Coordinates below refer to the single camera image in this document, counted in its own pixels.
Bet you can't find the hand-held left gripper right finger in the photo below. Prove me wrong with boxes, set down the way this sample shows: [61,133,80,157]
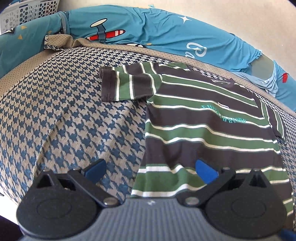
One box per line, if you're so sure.
[183,159,271,207]

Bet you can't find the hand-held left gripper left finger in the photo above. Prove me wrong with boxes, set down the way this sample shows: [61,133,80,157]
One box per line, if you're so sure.
[31,159,121,208]

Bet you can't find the green grey striped t-shirt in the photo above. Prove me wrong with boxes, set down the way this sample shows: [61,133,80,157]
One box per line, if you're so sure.
[99,61,295,219]

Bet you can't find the houndstooth bed mat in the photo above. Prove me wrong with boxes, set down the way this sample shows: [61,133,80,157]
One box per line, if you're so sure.
[0,34,296,241]

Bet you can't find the blue red patch bumper cover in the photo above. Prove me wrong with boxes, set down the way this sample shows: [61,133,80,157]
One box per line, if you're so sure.
[238,60,296,107]

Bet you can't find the grey-green foam bumper pad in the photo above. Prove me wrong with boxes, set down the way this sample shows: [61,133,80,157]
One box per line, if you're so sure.
[251,56,275,81]

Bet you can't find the teal triangle print bumper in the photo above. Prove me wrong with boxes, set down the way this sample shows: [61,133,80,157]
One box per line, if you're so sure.
[0,11,70,80]

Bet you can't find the white perforated laundry basket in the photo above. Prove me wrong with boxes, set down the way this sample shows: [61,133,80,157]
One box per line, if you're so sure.
[0,0,61,33]

